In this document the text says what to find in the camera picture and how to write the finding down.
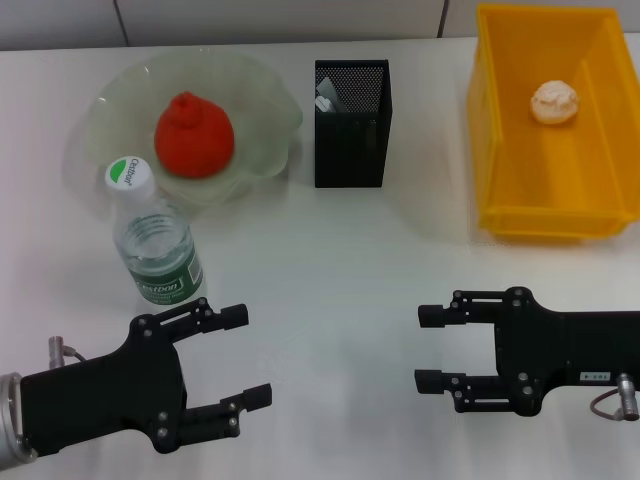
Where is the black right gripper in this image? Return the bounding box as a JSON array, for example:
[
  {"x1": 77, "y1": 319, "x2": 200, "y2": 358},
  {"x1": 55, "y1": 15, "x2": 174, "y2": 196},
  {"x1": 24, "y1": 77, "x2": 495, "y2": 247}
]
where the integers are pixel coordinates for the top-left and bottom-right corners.
[{"x1": 413, "y1": 285, "x2": 640, "y2": 418}]

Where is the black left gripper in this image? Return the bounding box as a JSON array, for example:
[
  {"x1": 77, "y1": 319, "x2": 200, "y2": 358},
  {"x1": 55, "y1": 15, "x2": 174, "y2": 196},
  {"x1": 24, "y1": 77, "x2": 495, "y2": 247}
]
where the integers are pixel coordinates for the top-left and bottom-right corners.
[{"x1": 19, "y1": 297, "x2": 274, "y2": 458}]

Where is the clear green-label water bottle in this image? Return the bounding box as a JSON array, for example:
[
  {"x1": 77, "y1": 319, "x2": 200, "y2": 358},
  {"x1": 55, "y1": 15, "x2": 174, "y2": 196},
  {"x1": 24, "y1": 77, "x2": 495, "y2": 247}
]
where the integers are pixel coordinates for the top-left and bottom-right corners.
[{"x1": 104, "y1": 157, "x2": 207, "y2": 307}]

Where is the orange fruit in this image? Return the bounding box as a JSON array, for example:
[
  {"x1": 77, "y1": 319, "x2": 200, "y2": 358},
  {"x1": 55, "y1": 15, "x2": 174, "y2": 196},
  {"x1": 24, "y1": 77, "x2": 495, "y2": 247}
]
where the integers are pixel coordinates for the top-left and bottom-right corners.
[{"x1": 153, "y1": 90, "x2": 236, "y2": 180}]

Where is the white paper ball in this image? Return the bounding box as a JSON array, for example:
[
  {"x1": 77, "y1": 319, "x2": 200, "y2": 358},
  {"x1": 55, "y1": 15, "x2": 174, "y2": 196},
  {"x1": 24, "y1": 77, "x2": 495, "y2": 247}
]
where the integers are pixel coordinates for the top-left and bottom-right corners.
[{"x1": 529, "y1": 79, "x2": 583, "y2": 126}]

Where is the grey marker pen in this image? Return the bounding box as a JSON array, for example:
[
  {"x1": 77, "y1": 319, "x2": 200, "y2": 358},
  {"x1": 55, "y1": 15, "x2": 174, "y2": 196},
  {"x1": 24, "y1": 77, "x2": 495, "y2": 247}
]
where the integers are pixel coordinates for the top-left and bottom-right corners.
[{"x1": 315, "y1": 77, "x2": 351, "y2": 114}]

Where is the black mesh pen holder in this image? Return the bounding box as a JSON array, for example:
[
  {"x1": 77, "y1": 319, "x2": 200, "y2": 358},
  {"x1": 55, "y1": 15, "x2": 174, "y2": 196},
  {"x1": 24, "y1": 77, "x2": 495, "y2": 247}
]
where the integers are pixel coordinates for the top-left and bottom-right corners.
[{"x1": 314, "y1": 59, "x2": 393, "y2": 189}]

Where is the clear wavy glass fruit plate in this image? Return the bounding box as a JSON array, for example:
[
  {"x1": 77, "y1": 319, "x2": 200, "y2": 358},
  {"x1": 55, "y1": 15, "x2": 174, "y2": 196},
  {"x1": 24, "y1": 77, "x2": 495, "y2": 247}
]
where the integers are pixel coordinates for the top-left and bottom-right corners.
[{"x1": 67, "y1": 47, "x2": 305, "y2": 219}]

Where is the yellow plastic bin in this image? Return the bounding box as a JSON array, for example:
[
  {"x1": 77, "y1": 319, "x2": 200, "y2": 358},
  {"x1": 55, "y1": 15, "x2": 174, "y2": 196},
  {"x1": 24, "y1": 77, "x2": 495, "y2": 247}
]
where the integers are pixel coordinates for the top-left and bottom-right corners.
[{"x1": 467, "y1": 3, "x2": 640, "y2": 245}]

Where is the right arm cable with plug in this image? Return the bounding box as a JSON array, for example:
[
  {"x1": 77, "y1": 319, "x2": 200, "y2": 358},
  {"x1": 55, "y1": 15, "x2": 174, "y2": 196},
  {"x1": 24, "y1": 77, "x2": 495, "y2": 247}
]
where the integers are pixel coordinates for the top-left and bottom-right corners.
[{"x1": 589, "y1": 372, "x2": 640, "y2": 422}]

